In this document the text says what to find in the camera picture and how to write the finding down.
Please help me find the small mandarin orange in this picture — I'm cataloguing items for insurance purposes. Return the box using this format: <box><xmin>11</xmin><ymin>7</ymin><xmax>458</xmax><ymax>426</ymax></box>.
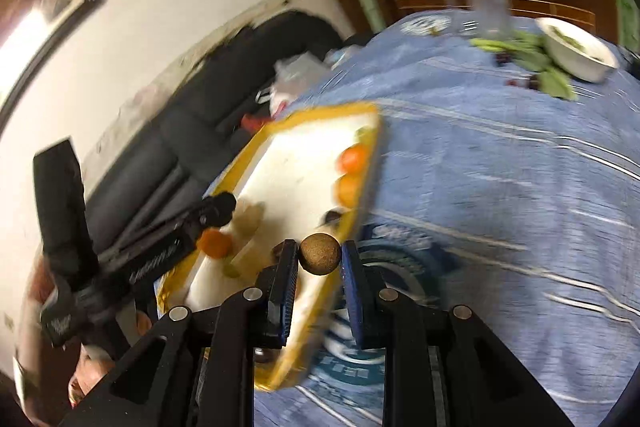
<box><xmin>336</xmin><ymin>143</ymin><xmax>370</xmax><ymax>174</ymax></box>

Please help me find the white ceramic bowl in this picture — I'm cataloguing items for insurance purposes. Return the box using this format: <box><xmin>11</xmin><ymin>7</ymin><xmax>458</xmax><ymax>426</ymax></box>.
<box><xmin>535</xmin><ymin>17</ymin><xmax>620</xmax><ymax>83</ymax></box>

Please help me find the blue checked tablecloth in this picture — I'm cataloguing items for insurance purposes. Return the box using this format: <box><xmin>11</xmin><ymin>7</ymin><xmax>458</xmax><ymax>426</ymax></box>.
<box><xmin>204</xmin><ymin>8</ymin><xmax>640</xmax><ymax>427</ymax></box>

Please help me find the person left hand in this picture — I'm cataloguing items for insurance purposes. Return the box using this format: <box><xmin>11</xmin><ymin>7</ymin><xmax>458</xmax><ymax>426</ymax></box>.
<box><xmin>68</xmin><ymin>311</ymin><xmax>152</xmax><ymax>407</ymax></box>

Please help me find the large orange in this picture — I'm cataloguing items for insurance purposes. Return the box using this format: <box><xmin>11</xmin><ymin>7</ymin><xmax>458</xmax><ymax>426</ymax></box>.
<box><xmin>196</xmin><ymin>228</ymin><xmax>233</xmax><ymax>260</ymax></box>

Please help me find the clear glass pitcher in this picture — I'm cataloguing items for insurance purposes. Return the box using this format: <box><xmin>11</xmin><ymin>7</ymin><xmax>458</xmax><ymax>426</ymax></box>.
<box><xmin>445</xmin><ymin>0</ymin><xmax>512</xmax><ymax>40</ymax></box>

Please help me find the pale banana chunk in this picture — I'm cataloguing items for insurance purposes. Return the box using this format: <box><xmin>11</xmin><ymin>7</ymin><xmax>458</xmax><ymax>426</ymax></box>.
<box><xmin>231</xmin><ymin>198</ymin><xmax>266</xmax><ymax>237</ymax></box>

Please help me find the yellow rimmed white tray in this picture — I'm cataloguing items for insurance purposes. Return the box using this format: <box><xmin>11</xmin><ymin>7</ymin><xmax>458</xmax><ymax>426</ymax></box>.
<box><xmin>155</xmin><ymin>102</ymin><xmax>384</xmax><ymax>393</ymax></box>

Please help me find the green leafy vegetable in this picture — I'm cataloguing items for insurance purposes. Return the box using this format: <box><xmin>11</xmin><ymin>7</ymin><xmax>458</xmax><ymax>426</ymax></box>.
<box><xmin>470</xmin><ymin>30</ymin><xmax>577</xmax><ymax>102</ymax></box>

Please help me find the red plastic bag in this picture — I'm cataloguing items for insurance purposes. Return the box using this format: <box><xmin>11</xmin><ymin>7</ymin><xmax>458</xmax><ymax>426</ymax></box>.
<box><xmin>241</xmin><ymin>114</ymin><xmax>272</xmax><ymax>134</ymax></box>

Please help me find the black leather sofa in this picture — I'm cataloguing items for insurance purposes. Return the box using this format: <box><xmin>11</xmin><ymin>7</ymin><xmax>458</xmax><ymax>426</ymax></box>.
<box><xmin>87</xmin><ymin>11</ymin><xmax>343</xmax><ymax>253</ymax></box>

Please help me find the dark plum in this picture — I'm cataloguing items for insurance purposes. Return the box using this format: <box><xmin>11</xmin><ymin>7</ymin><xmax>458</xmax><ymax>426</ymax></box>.
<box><xmin>323</xmin><ymin>209</ymin><xmax>343</xmax><ymax>225</ymax></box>

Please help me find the clear plastic bag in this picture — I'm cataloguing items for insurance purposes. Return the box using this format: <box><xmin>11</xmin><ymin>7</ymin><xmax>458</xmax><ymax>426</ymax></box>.
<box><xmin>255</xmin><ymin>46</ymin><xmax>361</xmax><ymax>117</ymax></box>

